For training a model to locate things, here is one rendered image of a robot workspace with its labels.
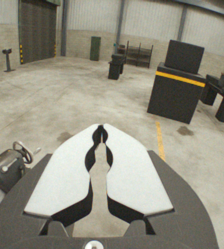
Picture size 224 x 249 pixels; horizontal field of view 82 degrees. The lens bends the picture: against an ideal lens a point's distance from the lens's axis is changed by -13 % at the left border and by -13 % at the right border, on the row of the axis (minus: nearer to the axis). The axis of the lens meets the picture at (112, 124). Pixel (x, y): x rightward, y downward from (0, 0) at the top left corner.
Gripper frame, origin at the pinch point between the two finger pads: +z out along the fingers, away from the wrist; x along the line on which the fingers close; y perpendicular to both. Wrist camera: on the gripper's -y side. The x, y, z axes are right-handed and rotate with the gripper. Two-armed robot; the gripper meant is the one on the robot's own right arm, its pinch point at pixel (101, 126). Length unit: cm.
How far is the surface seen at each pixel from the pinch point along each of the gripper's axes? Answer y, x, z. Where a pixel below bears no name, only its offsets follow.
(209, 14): -288, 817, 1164
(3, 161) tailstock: 36, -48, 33
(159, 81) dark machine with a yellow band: 79, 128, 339
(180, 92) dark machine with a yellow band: 101, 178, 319
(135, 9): -289, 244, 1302
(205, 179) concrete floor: 178, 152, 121
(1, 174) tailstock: 39, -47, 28
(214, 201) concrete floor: 178, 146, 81
